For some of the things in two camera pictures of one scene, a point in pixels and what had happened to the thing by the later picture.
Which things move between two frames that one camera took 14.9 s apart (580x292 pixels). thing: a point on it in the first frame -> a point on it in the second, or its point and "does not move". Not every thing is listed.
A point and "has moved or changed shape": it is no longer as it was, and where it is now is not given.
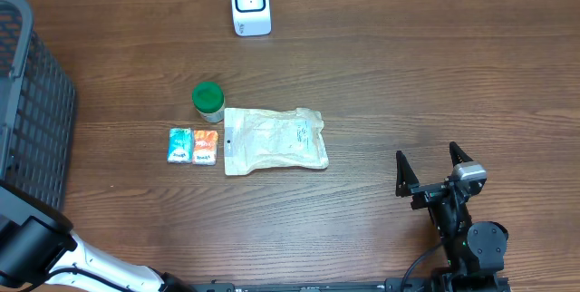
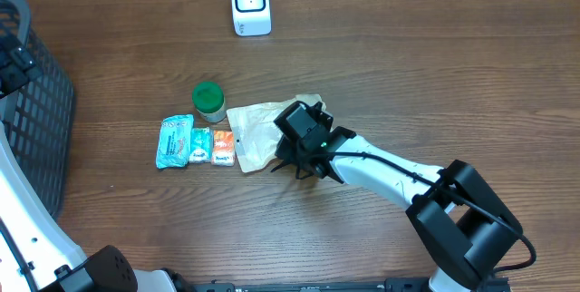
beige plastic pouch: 259,138 has moved or changed shape
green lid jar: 208,100 does not move
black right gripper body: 428,197 -> 295,152
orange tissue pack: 205,143 -> 223,153
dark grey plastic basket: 37,108 does not move
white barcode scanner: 251,4 does not move
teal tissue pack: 180,145 -> 201,147
